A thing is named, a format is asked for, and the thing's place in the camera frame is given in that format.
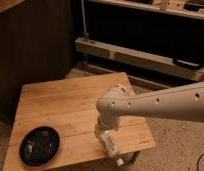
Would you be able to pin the wooden table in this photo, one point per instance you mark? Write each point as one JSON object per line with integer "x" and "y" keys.
{"x": 68, "y": 106}

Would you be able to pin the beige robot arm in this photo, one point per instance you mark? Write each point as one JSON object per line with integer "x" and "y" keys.
{"x": 178, "y": 103}

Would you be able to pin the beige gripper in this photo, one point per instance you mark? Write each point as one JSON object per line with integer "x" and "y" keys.
{"x": 106, "y": 122}

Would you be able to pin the black handle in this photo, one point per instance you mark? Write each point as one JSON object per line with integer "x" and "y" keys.
{"x": 186, "y": 65}

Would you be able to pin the metal vertical pole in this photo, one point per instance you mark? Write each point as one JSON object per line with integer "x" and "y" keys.
{"x": 85, "y": 32}

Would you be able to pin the wooden shelf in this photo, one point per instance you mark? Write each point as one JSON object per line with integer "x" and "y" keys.
{"x": 162, "y": 8}

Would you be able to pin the grey metal beam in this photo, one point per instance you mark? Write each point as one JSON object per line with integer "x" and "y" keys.
{"x": 137, "y": 58}

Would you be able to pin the white plastic bottle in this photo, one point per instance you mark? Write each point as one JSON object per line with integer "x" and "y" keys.
{"x": 111, "y": 147}

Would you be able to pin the black ceramic bowl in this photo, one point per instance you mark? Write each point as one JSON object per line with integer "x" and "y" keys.
{"x": 39, "y": 146}

